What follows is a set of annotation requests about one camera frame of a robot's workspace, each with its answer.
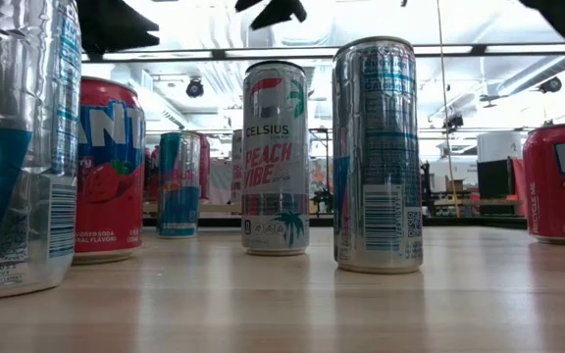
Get black hanging camera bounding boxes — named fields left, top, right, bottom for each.
left=537, top=76, right=563, bottom=95
left=185, top=77, right=205, bottom=99
left=442, top=113, right=465, bottom=133

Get white cloth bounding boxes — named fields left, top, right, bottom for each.
left=209, top=157, right=234, bottom=206

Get black overhead crossbar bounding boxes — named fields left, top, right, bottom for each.
left=80, top=44, right=565, bottom=64

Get white Celsius can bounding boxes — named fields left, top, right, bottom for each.
left=231, top=129, right=244, bottom=206

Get floral poster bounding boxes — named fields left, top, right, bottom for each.
left=310, top=157, right=334, bottom=195

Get red Fanta strawberry can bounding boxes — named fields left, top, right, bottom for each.
left=522, top=123, right=565, bottom=246
left=72, top=76, right=146, bottom=266

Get white cylindrical tank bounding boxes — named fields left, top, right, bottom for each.
left=476, top=130, right=524, bottom=164

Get black cabinet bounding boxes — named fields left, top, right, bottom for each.
left=477, top=157, right=515, bottom=200

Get wooden workbench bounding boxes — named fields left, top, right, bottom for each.
left=432, top=178, right=527, bottom=218

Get wooden shelf dark frame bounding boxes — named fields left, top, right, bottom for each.
left=142, top=127, right=334, bottom=218

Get blue silver Red Bull can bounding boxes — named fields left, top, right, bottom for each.
left=157, top=130, right=201, bottom=240
left=332, top=35, right=424, bottom=275
left=0, top=0, right=82, bottom=301

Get Celsius Peach Vibe can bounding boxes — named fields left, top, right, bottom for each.
left=240, top=60, right=311, bottom=257

